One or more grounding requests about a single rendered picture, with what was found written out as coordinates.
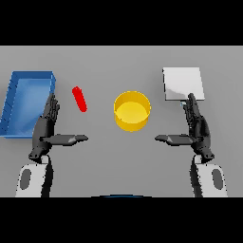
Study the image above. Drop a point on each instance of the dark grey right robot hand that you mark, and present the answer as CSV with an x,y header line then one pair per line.
x,y
199,129

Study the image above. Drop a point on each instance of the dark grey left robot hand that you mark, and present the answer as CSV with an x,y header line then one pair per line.
x,y
45,128

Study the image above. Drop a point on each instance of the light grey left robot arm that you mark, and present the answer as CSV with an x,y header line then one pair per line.
x,y
33,178

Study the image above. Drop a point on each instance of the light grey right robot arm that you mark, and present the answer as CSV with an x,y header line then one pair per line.
x,y
209,178

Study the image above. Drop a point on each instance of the red beaker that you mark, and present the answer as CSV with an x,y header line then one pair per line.
x,y
79,98

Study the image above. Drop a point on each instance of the pale square measuring scale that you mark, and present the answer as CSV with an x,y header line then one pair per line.
x,y
183,84

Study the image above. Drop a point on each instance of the yellow bowl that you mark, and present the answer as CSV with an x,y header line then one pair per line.
x,y
132,111

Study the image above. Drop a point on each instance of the blue tray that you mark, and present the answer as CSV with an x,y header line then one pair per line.
x,y
27,102

